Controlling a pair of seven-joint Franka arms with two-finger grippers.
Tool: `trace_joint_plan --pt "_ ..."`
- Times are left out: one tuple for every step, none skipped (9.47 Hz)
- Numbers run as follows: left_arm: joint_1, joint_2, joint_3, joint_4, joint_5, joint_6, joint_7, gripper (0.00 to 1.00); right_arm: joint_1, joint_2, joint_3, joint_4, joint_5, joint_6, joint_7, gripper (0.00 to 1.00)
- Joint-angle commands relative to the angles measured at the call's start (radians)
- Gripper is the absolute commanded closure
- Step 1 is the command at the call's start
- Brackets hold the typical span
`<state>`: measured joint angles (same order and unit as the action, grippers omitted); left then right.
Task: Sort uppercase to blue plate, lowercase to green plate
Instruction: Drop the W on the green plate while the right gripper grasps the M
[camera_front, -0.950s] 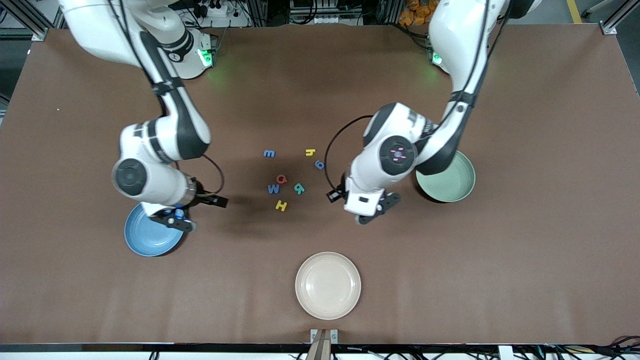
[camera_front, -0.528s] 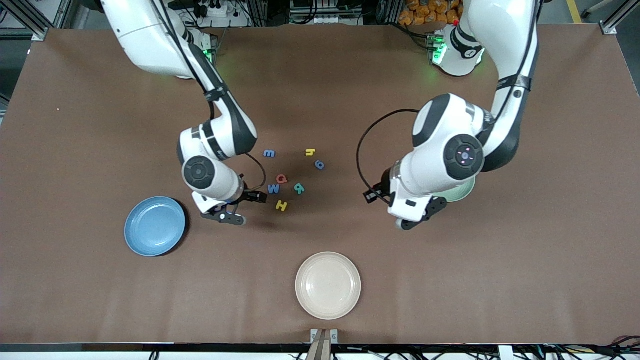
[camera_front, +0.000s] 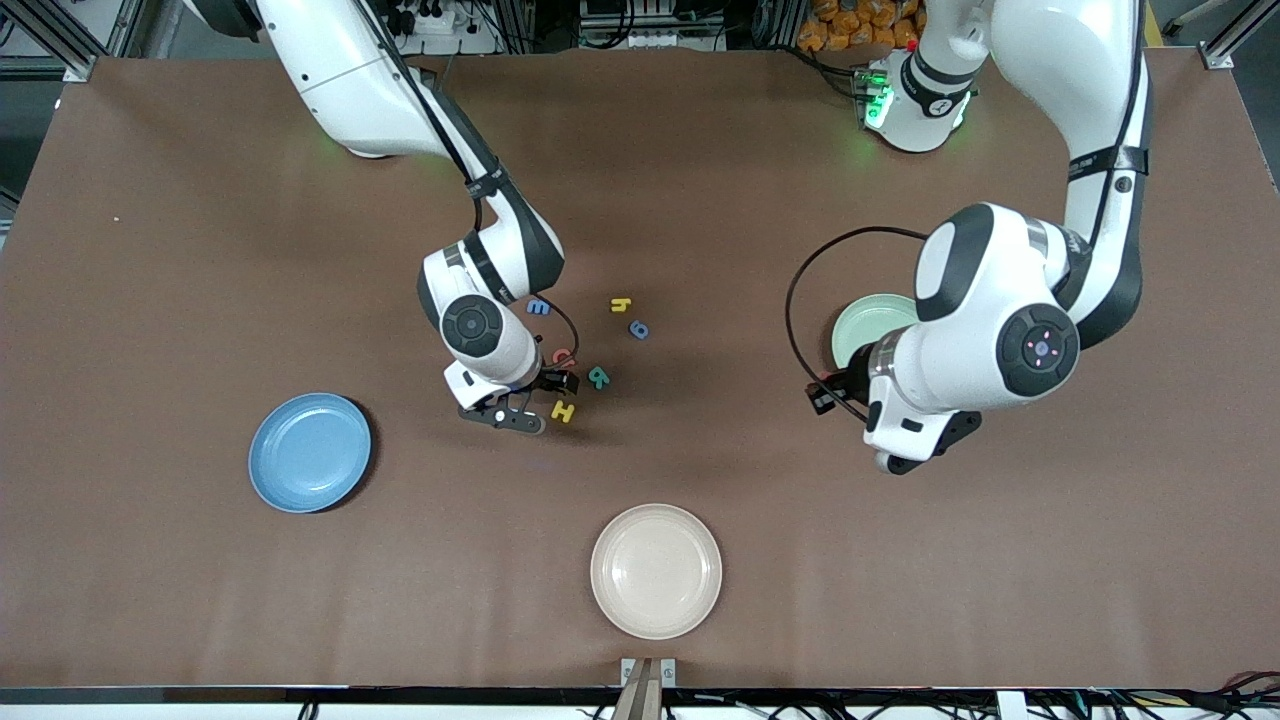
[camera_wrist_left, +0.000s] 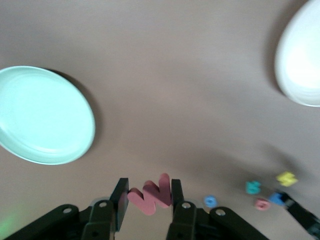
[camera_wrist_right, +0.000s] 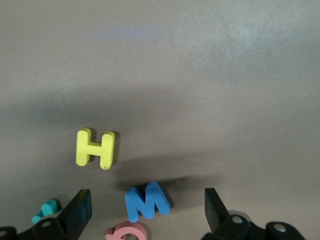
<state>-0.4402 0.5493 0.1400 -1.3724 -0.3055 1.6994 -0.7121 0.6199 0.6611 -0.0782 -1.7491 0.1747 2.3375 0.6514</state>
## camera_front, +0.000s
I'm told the green plate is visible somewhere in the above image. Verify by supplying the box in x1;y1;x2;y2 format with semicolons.
831;293;919;373

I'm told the beige plate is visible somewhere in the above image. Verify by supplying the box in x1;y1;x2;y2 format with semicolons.
590;503;724;641

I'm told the blue plate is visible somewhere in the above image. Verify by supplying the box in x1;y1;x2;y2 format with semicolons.
248;392;373;515

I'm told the brown table cover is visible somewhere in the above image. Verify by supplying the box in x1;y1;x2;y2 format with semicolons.
0;48;1280;691

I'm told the white vented device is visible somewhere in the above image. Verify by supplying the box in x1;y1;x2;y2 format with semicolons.
578;0;673;51

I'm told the orange snack packets pile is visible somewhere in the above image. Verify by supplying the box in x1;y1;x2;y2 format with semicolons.
797;0;926;53

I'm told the white power strip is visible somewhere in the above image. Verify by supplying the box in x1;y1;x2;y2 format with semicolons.
395;0;463;37

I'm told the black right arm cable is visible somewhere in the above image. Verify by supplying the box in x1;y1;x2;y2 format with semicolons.
350;0;581;373

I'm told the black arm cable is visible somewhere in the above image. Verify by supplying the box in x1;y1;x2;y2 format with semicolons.
785;227;931;421
350;0;581;373

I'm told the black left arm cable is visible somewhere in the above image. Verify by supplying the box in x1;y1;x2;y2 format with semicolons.
785;227;931;421

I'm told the metal bracket with post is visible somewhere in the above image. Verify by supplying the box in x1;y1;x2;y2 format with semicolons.
620;657;678;720

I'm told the black cable bundle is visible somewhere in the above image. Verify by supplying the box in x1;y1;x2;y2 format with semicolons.
1075;672;1280;720

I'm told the aluminium frame profile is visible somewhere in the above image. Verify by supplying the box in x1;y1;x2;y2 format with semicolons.
0;0;101;83
1165;0;1280;71

